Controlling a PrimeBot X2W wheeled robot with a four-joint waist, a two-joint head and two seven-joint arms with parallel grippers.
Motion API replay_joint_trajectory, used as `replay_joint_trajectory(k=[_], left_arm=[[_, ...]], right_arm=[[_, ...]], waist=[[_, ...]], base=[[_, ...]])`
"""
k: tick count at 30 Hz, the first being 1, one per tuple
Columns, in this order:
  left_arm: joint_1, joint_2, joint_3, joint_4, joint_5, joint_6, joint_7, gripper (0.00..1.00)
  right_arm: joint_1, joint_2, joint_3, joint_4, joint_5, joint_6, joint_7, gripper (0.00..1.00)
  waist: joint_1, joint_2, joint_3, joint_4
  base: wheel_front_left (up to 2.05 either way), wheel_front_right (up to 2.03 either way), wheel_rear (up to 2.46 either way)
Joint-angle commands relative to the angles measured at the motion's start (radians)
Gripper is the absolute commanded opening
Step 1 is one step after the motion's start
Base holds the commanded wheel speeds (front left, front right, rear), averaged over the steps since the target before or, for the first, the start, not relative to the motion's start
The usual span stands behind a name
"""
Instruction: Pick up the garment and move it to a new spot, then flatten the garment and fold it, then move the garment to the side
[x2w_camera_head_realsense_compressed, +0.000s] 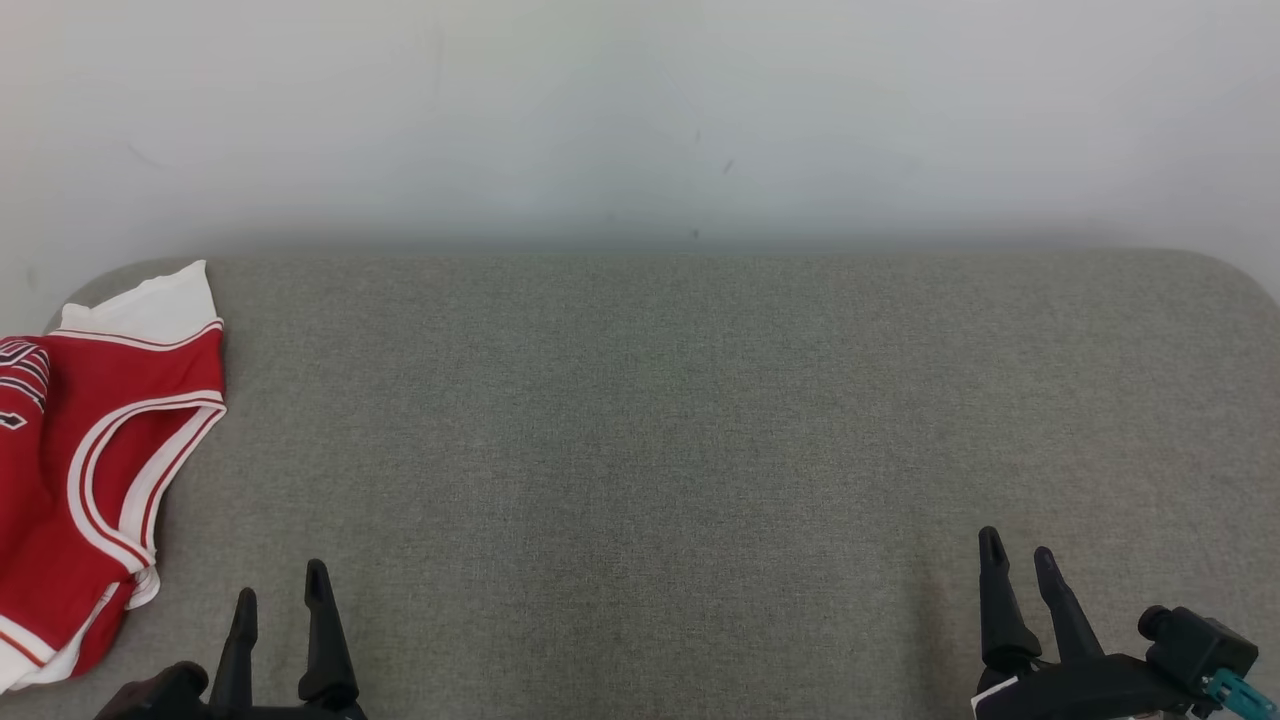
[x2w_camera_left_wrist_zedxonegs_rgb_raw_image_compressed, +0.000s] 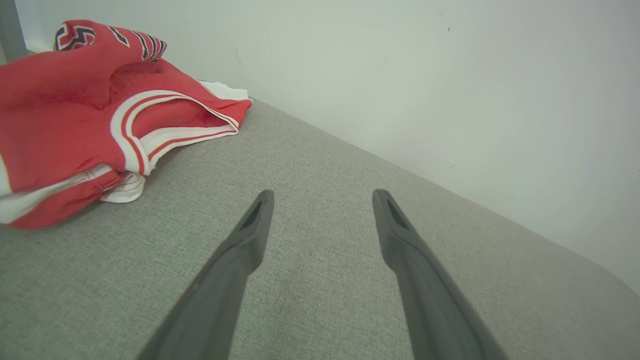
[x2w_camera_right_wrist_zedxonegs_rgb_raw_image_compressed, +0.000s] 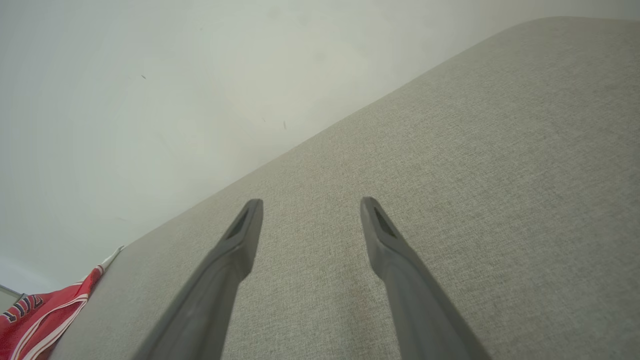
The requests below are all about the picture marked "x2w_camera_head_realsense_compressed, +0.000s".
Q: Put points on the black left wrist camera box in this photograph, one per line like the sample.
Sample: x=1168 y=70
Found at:
x=160 y=695

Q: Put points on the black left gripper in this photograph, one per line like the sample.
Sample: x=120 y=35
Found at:
x=290 y=713

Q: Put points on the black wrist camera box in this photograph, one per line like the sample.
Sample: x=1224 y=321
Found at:
x=1195 y=645
x=160 y=695

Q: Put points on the red Bulls 23 jersey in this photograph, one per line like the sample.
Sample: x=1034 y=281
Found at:
x=80 y=480

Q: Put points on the teal right camera connector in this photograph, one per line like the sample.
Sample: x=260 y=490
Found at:
x=1238 y=693

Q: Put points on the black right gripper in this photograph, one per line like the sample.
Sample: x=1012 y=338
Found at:
x=1080 y=692

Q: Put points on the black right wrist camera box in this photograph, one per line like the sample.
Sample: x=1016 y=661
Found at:
x=1195 y=645

